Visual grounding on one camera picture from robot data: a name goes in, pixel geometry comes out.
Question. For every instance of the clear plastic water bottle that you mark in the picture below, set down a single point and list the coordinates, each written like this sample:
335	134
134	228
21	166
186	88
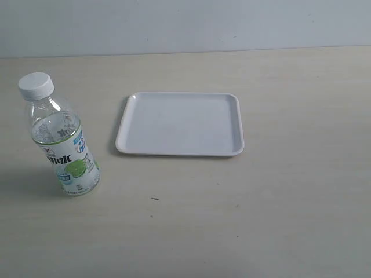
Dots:
56	128

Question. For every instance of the white bottle cap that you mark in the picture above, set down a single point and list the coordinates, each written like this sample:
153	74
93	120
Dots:
36	86

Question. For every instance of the white rectangular plastic tray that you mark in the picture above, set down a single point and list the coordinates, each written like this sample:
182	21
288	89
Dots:
181	124

